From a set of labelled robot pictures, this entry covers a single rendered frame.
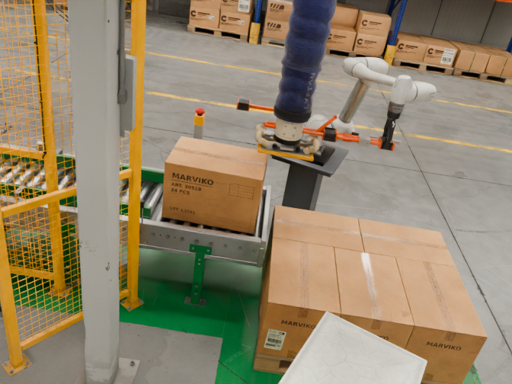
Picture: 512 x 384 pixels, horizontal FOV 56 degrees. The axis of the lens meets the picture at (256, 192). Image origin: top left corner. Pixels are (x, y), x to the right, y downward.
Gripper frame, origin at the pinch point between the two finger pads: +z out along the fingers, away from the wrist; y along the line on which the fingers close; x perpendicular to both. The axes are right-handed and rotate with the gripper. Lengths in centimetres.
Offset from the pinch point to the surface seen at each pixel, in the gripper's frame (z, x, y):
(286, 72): -35, -67, 8
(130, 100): -39, -130, 96
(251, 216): 53, -74, 23
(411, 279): 67, 28, 43
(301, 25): -62, -64, 12
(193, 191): 44, -111, 21
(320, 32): -60, -54, 12
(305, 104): -19, -54, 10
